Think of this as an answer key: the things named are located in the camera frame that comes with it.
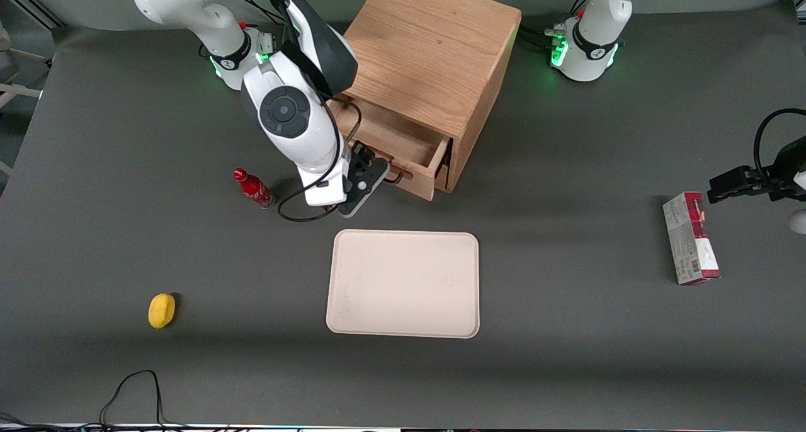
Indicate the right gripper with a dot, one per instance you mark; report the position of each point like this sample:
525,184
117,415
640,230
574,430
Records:
363,159

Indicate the red soda bottle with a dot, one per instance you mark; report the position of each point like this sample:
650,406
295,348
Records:
253,187

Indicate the white metal stand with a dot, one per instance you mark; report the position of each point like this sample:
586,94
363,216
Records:
19,90

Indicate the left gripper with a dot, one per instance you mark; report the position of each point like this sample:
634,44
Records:
788,167

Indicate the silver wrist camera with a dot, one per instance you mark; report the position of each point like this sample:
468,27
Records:
800,221

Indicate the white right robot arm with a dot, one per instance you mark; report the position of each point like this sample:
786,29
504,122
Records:
283,111

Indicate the wooden drawer cabinet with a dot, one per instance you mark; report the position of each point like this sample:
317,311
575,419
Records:
434,41

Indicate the beige plastic tray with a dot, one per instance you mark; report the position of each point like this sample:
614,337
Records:
403,284

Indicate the red grey cardboard box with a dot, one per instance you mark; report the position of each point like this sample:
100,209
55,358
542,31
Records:
689,243

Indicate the yellow lemon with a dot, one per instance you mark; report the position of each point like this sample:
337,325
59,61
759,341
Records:
161,310

